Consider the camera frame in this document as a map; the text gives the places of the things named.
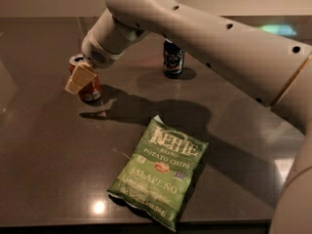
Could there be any red coke can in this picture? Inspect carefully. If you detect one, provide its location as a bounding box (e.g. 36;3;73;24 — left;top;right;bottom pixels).
69;54;101;102

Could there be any blue pepsi can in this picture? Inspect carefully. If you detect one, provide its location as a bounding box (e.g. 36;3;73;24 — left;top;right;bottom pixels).
163;39;185;78

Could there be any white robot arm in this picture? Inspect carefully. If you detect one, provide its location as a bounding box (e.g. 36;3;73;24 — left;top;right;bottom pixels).
65;0;312;234

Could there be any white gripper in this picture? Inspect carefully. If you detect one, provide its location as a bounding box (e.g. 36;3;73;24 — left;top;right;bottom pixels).
65;30;124;95

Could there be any green jalapeno chip bag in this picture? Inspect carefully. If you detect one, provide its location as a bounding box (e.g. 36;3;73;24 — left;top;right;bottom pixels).
108;116;209;231

